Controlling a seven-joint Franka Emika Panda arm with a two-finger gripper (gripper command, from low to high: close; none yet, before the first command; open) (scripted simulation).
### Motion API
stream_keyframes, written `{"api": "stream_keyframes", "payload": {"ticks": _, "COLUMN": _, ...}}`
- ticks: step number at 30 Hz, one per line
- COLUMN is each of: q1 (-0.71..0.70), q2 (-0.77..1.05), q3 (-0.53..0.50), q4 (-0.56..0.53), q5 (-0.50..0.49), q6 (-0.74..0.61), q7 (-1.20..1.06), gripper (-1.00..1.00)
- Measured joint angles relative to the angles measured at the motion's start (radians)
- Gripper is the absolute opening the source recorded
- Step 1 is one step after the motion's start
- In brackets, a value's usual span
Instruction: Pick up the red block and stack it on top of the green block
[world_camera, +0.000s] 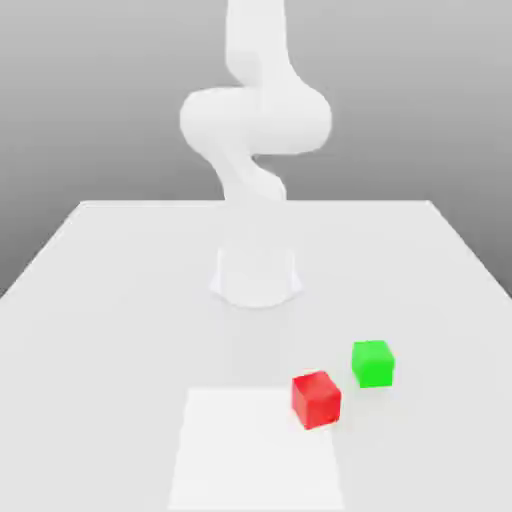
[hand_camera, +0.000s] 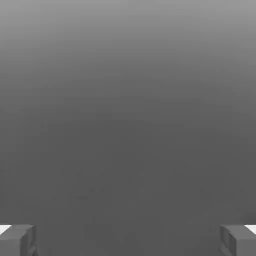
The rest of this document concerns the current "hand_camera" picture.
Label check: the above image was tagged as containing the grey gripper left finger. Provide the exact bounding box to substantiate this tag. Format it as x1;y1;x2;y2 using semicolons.
0;224;38;256

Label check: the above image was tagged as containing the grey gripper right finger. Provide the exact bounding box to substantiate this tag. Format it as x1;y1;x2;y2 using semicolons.
218;224;256;256

